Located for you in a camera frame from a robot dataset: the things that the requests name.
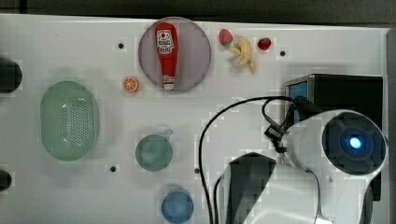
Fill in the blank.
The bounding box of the green perforated colander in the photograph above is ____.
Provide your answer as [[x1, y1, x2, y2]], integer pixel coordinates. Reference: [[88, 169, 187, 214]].
[[40, 80, 99, 161]]

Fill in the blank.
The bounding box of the red strawberry toy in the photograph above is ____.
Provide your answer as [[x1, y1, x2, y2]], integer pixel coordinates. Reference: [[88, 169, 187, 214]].
[[219, 29, 233, 46], [258, 37, 272, 50]]

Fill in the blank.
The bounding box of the black toaster oven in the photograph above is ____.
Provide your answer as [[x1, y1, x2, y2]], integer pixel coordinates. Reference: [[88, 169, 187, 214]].
[[283, 74, 387, 201]]

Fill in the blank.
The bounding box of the peeled banana toy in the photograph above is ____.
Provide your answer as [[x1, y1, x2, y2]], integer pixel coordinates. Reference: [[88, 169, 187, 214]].
[[230, 36, 256, 75]]

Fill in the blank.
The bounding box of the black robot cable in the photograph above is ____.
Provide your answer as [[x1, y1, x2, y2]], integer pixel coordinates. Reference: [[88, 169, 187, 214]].
[[197, 95, 293, 224]]

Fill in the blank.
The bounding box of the red strawberry toy left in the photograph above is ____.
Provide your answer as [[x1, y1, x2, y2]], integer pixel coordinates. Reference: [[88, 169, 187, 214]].
[[219, 29, 233, 46]]

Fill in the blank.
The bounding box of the green mug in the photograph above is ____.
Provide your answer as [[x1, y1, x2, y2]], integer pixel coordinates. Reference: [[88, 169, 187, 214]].
[[135, 131, 173, 172]]

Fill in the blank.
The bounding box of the black cylinder upper left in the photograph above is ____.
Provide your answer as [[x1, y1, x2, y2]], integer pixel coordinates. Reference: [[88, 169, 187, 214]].
[[0, 58, 22, 93]]

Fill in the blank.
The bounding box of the red ketchup bottle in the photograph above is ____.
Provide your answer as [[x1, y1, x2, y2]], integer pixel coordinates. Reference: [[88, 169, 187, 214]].
[[155, 22, 178, 91]]

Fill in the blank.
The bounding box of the orange slice toy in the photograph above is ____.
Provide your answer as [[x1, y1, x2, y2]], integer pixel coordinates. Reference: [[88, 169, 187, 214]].
[[122, 77, 139, 92]]

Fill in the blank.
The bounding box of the blue cup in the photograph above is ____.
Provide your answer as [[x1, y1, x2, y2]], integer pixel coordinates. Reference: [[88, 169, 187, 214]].
[[161, 190, 194, 224]]

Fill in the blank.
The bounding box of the black cylinder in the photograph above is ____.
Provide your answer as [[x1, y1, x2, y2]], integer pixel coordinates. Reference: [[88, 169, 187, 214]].
[[0, 170, 12, 191], [0, 58, 22, 93]]

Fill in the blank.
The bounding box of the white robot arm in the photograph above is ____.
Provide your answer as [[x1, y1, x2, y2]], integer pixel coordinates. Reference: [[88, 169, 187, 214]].
[[215, 110, 388, 224]]

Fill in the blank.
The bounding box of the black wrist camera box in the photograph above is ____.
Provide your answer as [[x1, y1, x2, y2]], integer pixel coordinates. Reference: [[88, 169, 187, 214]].
[[264, 125, 288, 144]]

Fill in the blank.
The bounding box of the red strawberry toy right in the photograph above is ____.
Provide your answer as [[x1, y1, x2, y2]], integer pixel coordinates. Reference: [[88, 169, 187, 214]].
[[258, 37, 272, 50]]

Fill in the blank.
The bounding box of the black cylinder lower left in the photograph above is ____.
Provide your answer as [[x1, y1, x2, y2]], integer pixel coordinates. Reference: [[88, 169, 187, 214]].
[[0, 170, 12, 191]]

